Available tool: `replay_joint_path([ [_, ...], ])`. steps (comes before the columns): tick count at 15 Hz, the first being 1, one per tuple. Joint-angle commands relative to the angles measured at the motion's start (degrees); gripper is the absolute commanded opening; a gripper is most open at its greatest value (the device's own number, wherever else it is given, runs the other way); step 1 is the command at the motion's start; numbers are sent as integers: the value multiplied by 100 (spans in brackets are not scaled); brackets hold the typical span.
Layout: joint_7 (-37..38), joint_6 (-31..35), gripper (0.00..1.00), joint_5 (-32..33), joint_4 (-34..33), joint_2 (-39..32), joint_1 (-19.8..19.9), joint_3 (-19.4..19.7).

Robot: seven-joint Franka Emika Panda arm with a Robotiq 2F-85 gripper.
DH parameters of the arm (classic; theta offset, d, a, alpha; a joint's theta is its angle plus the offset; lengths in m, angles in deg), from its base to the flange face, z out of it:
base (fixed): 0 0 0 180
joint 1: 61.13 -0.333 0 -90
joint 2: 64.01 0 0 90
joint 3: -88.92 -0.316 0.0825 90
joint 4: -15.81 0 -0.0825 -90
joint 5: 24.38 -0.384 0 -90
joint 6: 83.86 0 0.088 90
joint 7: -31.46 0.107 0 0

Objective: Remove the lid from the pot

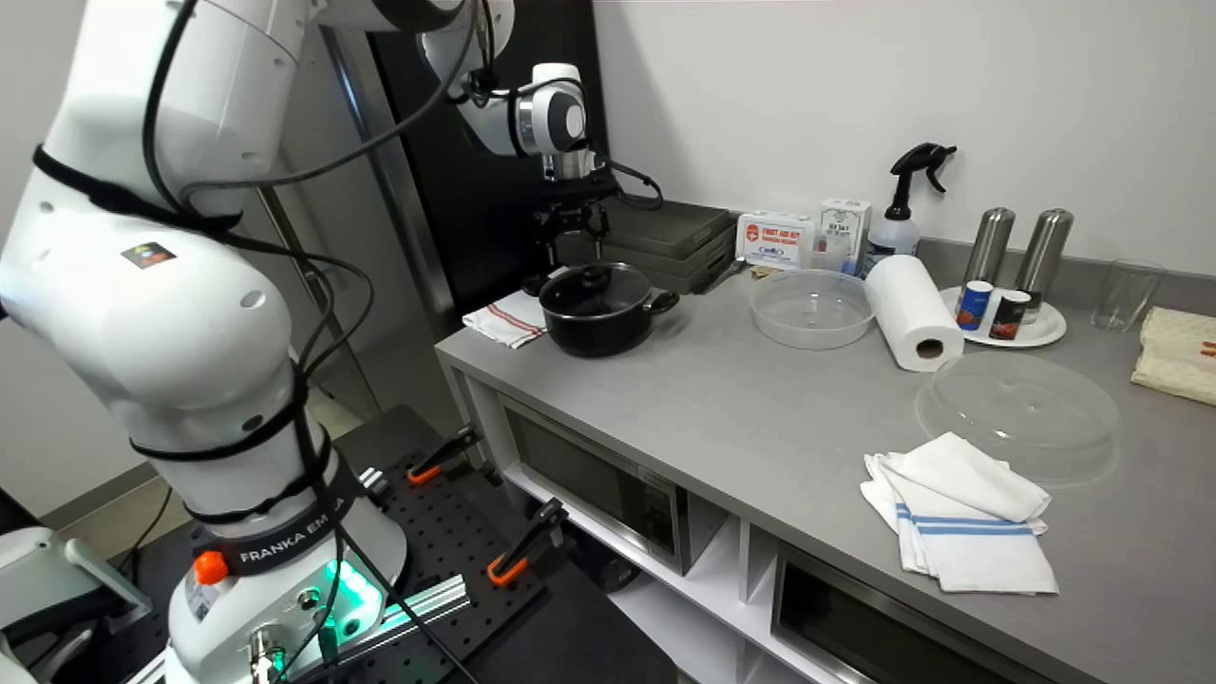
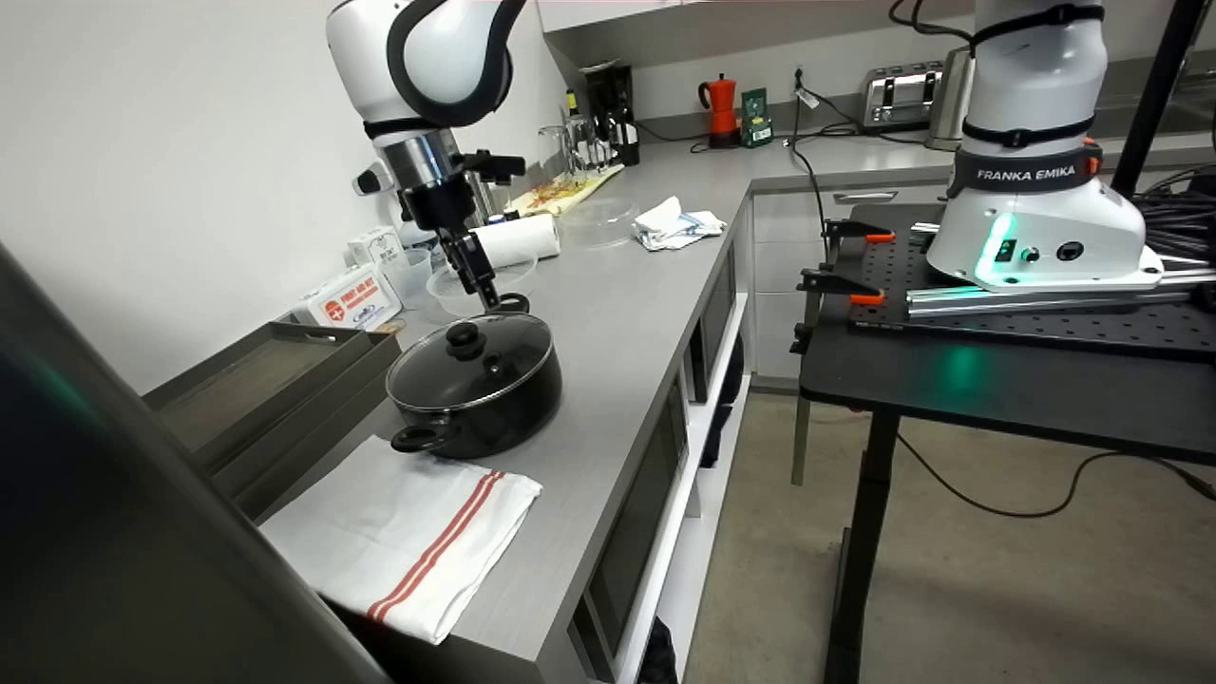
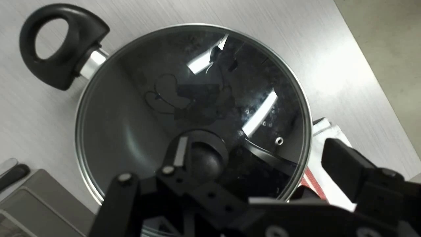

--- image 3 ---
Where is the white red-striped cloth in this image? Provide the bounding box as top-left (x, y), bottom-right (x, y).
top-left (301, 116), bottom-right (356, 215)

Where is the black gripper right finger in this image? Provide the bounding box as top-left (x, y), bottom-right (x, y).
top-left (320, 137), bottom-right (421, 237)

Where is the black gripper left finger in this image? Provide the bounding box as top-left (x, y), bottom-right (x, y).
top-left (89, 133), bottom-right (247, 237)

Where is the black cooking pot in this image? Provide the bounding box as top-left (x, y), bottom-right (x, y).
top-left (18, 3), bottom-right (314, 208)

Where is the glass pot lid black knob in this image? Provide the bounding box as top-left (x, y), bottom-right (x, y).
top-left (73, 24), bottom-right (313, 208)

